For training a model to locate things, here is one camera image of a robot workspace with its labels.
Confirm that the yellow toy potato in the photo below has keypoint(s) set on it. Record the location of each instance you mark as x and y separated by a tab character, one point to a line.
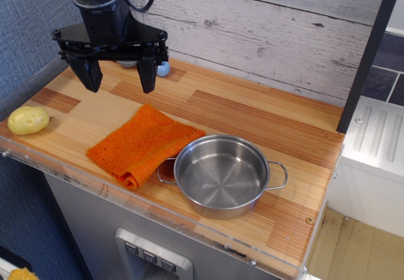
28	120

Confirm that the silver toy fridge cabinet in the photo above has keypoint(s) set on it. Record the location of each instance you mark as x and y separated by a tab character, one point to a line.
94	211

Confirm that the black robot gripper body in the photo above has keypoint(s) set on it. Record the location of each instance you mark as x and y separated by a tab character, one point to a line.
110	32

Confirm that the grey blue measuring scoop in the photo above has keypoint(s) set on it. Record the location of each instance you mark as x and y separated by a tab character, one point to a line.
162	70

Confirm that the yellow object bottom corner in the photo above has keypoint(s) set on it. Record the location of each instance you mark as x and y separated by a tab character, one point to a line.
22	274

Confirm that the grey dispenser button panel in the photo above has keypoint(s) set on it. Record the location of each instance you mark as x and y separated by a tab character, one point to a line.
144	259

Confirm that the orange knitted cloth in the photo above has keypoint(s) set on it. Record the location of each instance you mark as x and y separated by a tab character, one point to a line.
134	151

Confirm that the black right frame post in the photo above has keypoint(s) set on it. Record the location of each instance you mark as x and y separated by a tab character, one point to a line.
375	38

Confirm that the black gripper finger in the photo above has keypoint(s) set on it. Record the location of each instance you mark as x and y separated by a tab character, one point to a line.
87	69
147	70

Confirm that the stainless steel pot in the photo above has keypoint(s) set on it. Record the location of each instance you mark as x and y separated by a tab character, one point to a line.
221	176

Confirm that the clear acrylic table edge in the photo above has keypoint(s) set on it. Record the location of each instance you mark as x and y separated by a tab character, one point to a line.
275	237

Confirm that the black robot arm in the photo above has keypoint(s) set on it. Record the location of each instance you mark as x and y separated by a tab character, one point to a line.
109	32

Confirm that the white toy sink unit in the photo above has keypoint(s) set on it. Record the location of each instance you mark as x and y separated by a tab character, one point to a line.
368	180

